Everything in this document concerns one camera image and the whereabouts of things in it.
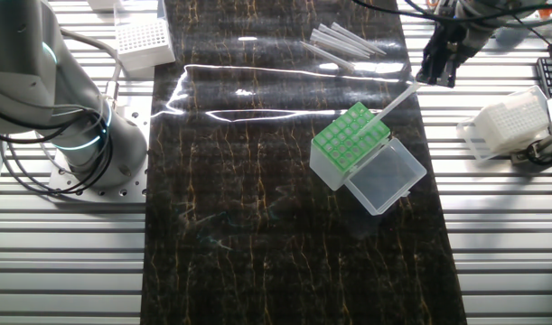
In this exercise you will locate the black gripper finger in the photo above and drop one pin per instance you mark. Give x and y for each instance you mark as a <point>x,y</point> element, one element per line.
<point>447,76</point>
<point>428,72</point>

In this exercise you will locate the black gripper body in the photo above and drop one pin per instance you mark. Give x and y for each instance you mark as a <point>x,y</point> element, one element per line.
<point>449,45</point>

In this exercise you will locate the clear large pipette tip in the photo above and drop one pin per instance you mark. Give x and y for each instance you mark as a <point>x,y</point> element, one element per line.
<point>348,39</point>
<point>388,108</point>
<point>327,56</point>
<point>341,44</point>
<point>332,46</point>
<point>354,35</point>

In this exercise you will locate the green pipette tip holder box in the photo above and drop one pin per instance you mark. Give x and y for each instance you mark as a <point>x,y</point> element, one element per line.
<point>343,146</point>

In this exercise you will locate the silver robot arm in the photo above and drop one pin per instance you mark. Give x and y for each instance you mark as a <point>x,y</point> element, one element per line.
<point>22,67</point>

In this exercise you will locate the white tip rack tilted box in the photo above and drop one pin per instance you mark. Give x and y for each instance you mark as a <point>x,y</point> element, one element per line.
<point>510,122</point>

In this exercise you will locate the white tip rack clear lid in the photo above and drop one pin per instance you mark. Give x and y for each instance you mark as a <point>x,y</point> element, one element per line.
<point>142,38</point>

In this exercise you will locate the black keyboard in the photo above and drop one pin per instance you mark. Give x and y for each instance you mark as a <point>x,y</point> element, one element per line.
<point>551,74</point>

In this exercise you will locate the black marble pattern mat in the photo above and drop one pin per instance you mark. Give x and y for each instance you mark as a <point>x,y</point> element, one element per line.
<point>257,248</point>

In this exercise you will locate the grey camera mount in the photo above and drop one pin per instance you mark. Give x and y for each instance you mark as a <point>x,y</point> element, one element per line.
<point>551,143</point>

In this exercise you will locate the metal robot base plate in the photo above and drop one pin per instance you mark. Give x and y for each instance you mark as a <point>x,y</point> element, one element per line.
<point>137,117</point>

